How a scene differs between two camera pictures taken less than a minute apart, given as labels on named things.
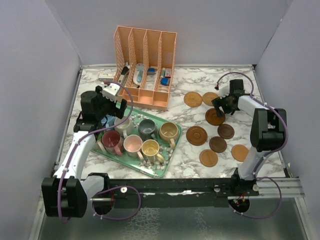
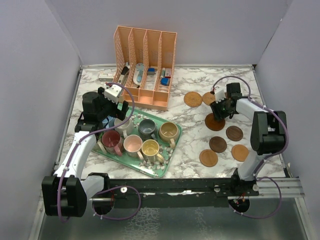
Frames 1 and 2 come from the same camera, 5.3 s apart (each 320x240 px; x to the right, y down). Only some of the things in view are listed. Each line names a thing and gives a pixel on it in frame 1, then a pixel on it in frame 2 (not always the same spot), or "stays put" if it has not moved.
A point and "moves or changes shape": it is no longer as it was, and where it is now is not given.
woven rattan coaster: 192,99 stays put
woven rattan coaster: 208,97 stays put
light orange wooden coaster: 208,158 stays put
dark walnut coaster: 225,131 -> 234,133
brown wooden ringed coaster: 212,118 moves or changes shape
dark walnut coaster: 218,144 stays put
